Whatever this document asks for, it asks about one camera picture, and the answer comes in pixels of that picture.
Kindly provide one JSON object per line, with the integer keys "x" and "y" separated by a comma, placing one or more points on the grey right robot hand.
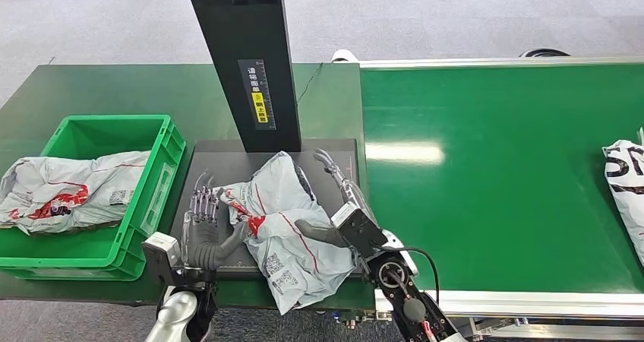
{"x": 322, "y": 234}

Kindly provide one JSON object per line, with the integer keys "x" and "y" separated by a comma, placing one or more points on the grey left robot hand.
{"x": 201, "y": 246}

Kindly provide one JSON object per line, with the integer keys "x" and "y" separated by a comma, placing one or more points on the grey parcel bag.
{"x": 287, "y": 239}
{"x": 60, "y": 188}
{"x": 629, "y": 178}

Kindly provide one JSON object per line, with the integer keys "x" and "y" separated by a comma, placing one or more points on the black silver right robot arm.
{"x": 410, "y": 304}

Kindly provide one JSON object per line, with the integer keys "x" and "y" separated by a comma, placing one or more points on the green conveyor belt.
{"x": 503, "y": 118}

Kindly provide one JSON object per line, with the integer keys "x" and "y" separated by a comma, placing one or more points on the black scanner platform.
{"x": 231, "y": 166}

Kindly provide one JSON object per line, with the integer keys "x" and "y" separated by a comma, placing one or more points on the green plastic crate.
{"x": 100, "y": 251}

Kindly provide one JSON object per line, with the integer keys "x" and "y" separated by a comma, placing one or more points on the black and yellow column label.
{"x": 257, "y": 95}

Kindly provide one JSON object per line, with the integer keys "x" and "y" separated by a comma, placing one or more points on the white round object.
{"x": 344, "y": 55}

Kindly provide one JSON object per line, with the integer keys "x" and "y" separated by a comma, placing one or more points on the black scanner column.
{"x": 246, "y": 27}

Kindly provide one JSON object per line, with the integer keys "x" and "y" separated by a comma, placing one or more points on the black curved object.
{"x": 545, "y": 52}

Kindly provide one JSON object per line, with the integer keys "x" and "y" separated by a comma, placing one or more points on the grey parcel bag, black lettering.
{"x": 629, "y": 178}

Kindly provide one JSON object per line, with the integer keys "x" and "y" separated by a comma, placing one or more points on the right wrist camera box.
{"x": 362, "y": 231}

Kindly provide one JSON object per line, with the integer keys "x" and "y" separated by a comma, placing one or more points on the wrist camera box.
{"x": 160, "y": 256}
{"x": 362, "y": 231}

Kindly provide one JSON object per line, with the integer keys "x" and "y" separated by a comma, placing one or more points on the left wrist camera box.
{"x": 160, "y": 256}

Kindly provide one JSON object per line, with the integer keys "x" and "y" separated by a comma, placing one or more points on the metal bracket with bolts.
{"x": 359, "y": 318}

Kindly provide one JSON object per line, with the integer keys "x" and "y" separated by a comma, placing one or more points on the aluminium conveyor frame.
{"x": 553, "y": 304}

